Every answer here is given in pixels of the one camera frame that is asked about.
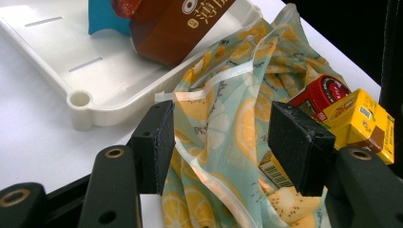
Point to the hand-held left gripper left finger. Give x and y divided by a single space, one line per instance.
155 145

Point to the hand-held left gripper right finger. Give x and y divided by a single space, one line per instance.
299 145

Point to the red round can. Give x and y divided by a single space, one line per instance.
320 93

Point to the yellow drink carton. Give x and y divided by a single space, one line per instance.
358 120

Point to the lemon print fabric bag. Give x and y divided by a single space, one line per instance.
234 126

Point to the brown rectangular box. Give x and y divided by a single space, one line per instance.
171 34

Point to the white plastic tray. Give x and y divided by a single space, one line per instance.
63 53

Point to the blue snack pouch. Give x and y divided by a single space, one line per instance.
104 17

